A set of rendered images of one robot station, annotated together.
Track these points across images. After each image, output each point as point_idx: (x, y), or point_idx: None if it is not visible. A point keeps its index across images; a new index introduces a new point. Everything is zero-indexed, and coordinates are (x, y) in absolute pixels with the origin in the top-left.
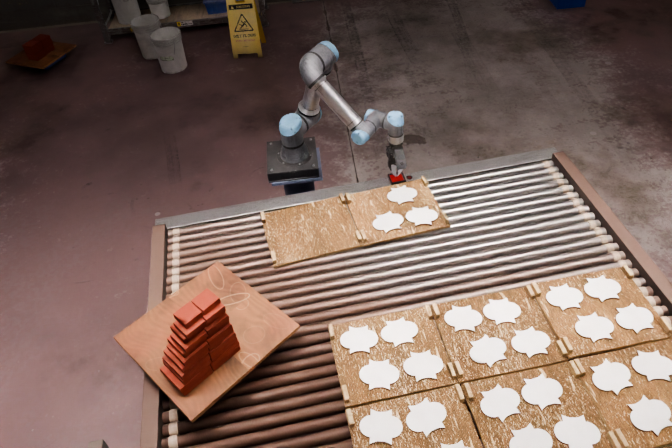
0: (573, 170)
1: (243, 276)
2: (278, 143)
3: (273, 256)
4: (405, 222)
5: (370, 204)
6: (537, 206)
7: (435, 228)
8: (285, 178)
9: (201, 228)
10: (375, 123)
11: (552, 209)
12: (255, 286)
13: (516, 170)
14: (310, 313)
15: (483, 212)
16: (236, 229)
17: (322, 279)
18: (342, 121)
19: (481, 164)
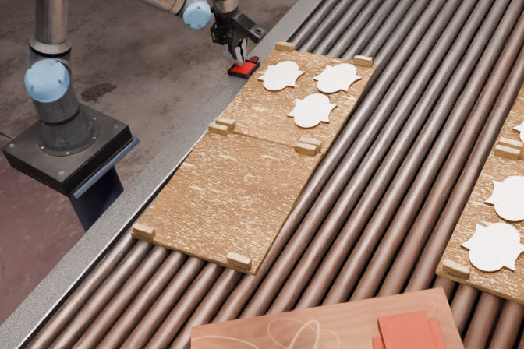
0: None
1: None
2: (23, 138)
3: (241, 258)
4: (329, 97)
5: (260, 111)
6: None
7: (369, 79)
8: (90, 173)
9: (54, 329)
10: None
11: None
12: None
13: None
14: (380, 283)
15: (383, 34)
16: (117, 282)
17: (333, 232)
18: (159, 5)
19: None
